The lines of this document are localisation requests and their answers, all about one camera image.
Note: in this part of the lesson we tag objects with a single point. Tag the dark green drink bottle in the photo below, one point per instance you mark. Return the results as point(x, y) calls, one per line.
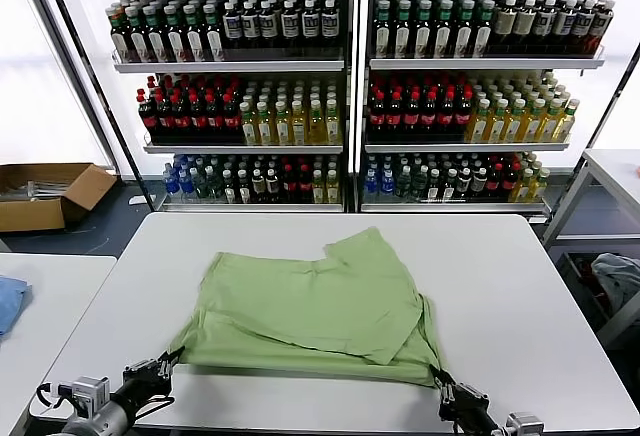
point(215, 185)
point(404, 185)
point(200, 185)
point(420, 185)

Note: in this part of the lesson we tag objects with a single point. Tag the cola bottle red cap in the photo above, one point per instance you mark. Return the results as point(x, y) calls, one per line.
point(290, 185)
point(494, 180)
point(446, 118)
point(181, 121)
point(394, 118)
point(509, 178)
point(428, 118)
point(164, 121)
point(411, 118)
point(231, 121)
point(377, 118)
point(305, 185)
point(215, 121)
point(463, 118)
point(198, 121)
point(148, 121)

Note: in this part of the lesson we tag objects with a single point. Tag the yellow tea bottle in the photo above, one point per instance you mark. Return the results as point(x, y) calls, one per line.
point(316, 128)
point(319, 188)
point(333, 128)
point(522, 187)
point(333, 188)
point(497, 126)
point(265, 128)
point(299, 128)
point(282, 128)
point(551, 126)
point(479, 126)
point(515, 126)
point(533, 126)
point(567, 126)
point(540, 186)
point(248, 128)

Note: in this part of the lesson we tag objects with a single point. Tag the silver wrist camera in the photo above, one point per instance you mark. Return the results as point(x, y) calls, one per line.
point(525, 426)
point(85, 392)

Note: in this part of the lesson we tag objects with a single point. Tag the open cardboard box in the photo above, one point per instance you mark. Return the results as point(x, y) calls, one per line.
point(30, 216)

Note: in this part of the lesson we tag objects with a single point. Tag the folded blue cloth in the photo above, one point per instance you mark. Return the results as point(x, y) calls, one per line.
point(10, 301)

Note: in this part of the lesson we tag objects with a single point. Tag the grey blue garment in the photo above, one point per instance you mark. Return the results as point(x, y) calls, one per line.
point(617, 276)

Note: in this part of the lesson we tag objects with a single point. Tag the dark drink bottle beige label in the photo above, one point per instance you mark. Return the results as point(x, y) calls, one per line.
point(524, 23)
point(505, 23)

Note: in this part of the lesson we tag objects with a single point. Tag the grey metal frame table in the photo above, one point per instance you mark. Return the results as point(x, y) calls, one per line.
point(612, 163)

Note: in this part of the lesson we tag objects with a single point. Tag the grey metal shelf rack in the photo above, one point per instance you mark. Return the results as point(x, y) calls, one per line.
point(475, 63)
point(230, 67)

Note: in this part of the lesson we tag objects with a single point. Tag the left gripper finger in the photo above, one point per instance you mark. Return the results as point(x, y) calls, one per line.
point(172, 363)
point(145, 367)

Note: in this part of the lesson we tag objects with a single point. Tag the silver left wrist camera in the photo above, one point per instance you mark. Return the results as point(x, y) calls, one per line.
point(85, 392)

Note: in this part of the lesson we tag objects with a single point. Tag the dark tea bottle green cap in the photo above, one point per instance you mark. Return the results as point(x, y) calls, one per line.
point(444, 31)
point(424, 31)
point(382, 31)
point(214, 38)
point(403, 31)
point(155, 38)
point(175, 38)
point(119, 38)
point(194, 38)
point(136, 38)
point(484, 31)
point(464, 31)

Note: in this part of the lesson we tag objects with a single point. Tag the blue water bottle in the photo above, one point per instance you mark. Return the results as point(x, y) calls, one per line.
point(387, 182)
point(185, 183)
point(371, 182)
point(170, 185)

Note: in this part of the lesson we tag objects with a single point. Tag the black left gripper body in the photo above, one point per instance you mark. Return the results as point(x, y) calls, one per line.
point(145, 386)

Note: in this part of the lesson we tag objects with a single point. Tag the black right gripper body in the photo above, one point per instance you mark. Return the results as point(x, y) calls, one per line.
point(465, 411)

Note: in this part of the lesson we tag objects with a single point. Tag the dark drink bottle blue label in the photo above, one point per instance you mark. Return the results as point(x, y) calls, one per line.
point(582, 23)
point(600, 26)
point(268, 26)
point(250, 26)
point(309, 26)
point(289, 26)
point(564, 23)
point(544, 23)
point(232, 26)
point(329, 26)

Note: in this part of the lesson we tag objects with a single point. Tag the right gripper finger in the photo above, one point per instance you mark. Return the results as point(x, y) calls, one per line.
point(465, 391)
point(441, 385)

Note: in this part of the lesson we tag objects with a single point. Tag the dark drink bottle white cap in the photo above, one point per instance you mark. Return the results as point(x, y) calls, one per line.
point(464, 182)
point(272, 185)
point(258, 185)
point(479, 181)
point(449, 187)
point(435, 187)
point(229, 188)
point(244, 188)

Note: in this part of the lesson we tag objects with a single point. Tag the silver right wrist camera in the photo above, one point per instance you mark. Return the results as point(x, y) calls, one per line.
point(525, 426)

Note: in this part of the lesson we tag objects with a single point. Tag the silver metal parts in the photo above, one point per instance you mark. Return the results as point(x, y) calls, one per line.
point(35, 190)

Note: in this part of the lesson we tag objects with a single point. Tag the white paper scrap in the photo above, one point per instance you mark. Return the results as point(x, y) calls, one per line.
point(137, 200)

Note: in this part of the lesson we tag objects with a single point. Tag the green polo shirt with print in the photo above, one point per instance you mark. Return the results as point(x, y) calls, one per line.
point(310, 306)

